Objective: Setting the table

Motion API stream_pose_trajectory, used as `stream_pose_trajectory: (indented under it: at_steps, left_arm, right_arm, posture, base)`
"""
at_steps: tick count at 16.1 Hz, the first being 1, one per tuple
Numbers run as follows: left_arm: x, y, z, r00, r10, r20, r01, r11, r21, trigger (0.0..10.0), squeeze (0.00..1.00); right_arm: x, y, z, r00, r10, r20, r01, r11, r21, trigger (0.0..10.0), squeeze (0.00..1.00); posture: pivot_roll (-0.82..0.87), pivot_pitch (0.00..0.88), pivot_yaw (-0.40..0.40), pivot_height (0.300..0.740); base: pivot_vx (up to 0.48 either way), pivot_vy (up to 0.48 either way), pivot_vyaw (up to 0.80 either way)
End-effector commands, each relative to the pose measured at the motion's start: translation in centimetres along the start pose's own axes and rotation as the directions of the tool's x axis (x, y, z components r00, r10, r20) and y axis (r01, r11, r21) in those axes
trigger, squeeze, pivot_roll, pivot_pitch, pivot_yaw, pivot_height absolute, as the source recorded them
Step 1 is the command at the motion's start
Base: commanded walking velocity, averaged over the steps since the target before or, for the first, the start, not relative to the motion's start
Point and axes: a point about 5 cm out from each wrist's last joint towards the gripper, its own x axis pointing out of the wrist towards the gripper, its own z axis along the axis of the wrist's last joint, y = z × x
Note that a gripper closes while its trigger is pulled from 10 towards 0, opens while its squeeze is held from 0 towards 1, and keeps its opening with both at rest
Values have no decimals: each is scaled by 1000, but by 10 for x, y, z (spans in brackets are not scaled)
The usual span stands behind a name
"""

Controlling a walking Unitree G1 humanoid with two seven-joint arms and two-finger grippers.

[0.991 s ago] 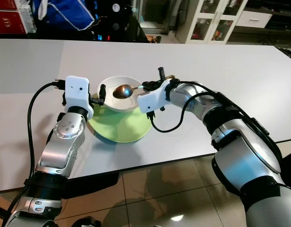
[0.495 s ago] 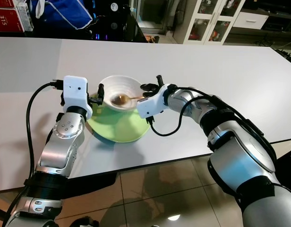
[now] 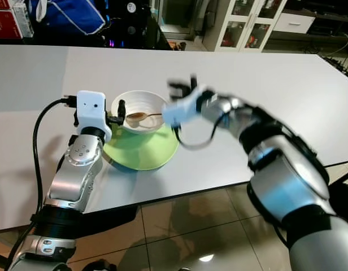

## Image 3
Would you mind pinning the gold metal spoon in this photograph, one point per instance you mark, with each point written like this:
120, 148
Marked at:
135, 117

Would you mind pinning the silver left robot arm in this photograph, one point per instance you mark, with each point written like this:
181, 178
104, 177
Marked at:
72, 180

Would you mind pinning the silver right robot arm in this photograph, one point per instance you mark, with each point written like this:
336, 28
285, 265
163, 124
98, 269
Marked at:
281, 169

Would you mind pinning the white ceramic bowl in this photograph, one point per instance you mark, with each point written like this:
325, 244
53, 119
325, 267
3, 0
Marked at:
143, 101

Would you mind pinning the light green plate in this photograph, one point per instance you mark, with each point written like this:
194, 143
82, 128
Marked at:
140, 153

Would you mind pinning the black computer tower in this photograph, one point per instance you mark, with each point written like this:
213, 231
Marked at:
134, 25

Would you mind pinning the white glass door cabinet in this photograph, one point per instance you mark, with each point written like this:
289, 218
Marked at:
244, 25

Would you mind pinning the blue fabric bag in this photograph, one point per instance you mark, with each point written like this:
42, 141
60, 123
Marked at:
66, 16

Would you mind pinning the white drawer unit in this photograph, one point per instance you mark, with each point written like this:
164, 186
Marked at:
294, 23

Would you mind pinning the red storage box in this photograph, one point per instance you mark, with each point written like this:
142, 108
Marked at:
5, 25

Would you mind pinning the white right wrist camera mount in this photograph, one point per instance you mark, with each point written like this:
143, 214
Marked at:
182, 110

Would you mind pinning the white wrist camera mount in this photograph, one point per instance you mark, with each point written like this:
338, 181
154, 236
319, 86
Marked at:
92, 113
182, 110

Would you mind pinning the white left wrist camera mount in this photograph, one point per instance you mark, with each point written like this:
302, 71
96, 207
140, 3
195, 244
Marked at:
92, 113

